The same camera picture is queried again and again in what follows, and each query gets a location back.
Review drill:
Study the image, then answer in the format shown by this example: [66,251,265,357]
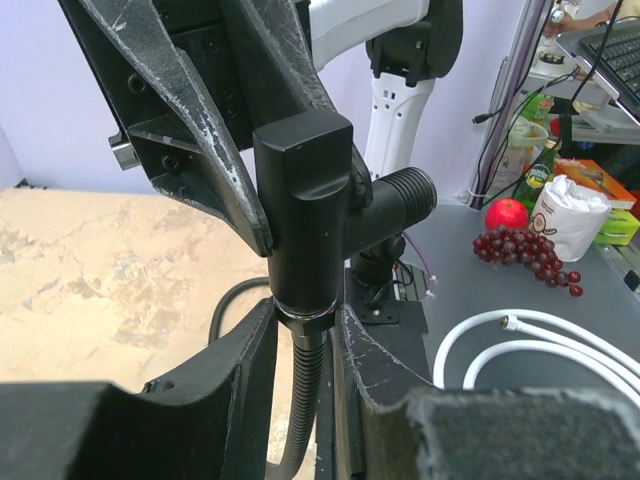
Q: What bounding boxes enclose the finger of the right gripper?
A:
[224,0,376,211]
[60,1,273,257]

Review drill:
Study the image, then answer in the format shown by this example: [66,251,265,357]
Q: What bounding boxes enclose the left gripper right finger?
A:
[332,305,639,479]

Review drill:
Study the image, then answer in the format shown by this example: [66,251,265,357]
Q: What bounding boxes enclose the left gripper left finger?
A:
[1,299,277,479]

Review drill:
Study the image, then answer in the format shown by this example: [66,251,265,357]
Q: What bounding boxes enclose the black shower hose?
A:
[207,277,334,480]

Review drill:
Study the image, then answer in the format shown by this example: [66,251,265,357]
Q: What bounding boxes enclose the black angle valve fitting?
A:
[253,110,437,329]

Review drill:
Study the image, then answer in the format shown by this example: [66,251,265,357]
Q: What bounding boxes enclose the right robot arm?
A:
[61,1,462,308]

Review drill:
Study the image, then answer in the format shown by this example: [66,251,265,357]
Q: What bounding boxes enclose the red small object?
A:
[472,225,584,298]

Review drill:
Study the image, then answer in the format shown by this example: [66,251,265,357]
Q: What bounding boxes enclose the red apple toy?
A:
[484,198,529,230]

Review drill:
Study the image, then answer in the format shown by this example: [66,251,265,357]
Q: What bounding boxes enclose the green drink bottle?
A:
[513,138,561,212]

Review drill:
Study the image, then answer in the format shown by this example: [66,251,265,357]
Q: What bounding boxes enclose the toilet paper roll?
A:
[528,175,612,262]

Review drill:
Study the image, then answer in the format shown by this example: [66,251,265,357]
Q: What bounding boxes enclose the green box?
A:
[594,209,639,246]

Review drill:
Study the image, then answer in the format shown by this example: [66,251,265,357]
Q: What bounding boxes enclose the orange book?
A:
[555,158,637,210]

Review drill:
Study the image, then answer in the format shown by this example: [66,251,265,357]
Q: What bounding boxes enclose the black keyboard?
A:
[556,18,639,124]

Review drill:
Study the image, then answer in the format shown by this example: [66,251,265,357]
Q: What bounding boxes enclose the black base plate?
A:
[344,268,432,380]

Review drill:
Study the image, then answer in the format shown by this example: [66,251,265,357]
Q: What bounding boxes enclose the white hose loop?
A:
[432,308,640,391]

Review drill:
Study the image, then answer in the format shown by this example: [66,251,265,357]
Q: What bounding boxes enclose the aluminium rail frame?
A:
[464,0,640,301]

